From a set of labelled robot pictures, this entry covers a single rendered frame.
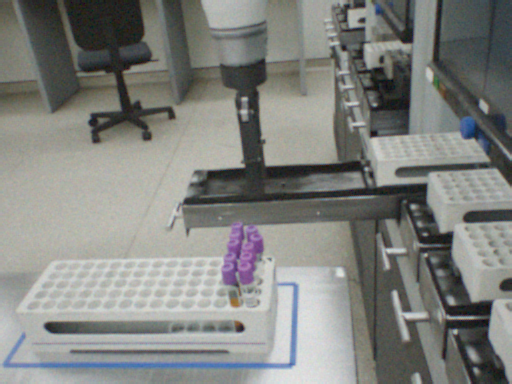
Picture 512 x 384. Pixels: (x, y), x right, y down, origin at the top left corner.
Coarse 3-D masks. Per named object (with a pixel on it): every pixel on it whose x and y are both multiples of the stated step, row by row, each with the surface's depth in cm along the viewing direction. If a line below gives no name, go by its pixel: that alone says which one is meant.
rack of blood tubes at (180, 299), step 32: (32, 288) 65; (64, 288) 64; (96, 288) 63; (128, 288) 63; (160, 288) 62; (192, 288) 62; (224, 288) 61; (32, 320) 61; (64, 320) 61; (96, 320) 60; (128, 320) 60; (160, 320) 59; (192, 320) 59; (224, 320) 64; (256, 320) 58; (256, 352) 60
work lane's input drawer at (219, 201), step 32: (192, 192) 96; (224, 192) 98; (288, 192) 93; (320, 192) 92; (352, 192) 92; (384, 192) 92; (416, 192) 91; (192, 224) 96; (224, 224) 96; (256, 224) 95
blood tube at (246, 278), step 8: (240, 264) 56; (248, 264) 56; (240, 272) 55; (248, 272) 55; (240, 280) 56; (248, 280) 55; (248, 288) 56; (248, 296) 57; (248, 304) 57; (256, 304) 58
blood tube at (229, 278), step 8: (224, 264) 56; (232, 264) 56; (224, 272) 55; (232, 272) 55; (224, 280) 56; (232, 280) 56; (232, 288) 56; (232, 296) 57; (232, 304) 58; (240, 304) 58; (232, 320) 59; (240, 328) 59
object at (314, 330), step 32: (0, 288) 76; (288, 288) 69; (320, 288) 69; (0, 320) 70; (288, 320) 64; (320, 320) 64; (352, 320) 63; (0, 352) 64; (32, 352) 64; (64, 352) 63; (96, 352) 63; (128, 352) 62; (160, 352) 62; (192, 352) 61; (224, 352) 61; (288, 352) 60; (320, 352) 59; (352, 352) 59
